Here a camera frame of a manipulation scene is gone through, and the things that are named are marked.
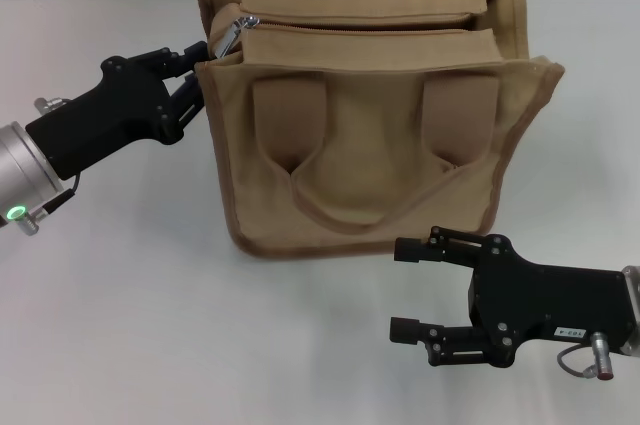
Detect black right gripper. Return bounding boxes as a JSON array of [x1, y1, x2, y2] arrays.
[[389, 226, 632, 369]]

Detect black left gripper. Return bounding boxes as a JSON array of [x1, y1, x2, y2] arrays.
[[23, 41, 209, 181]]

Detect silver metal zipper pull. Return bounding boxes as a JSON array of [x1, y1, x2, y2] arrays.
[[215, 16, 260, 57]]

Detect khaki canvas food bag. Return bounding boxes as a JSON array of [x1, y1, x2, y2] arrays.
[[193, 0, 566, 260]]

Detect left gripper cable with plugs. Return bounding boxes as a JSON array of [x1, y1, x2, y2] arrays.
[[19, 96, 82, 235]]

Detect gripper cable with plugs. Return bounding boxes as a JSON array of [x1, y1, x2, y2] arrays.
[[557, 332, 617, 381], [19, 96, 82, 235]]

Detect right gripper cable with plugs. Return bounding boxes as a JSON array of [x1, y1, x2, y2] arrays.
[[557, 332, 617, 381]]

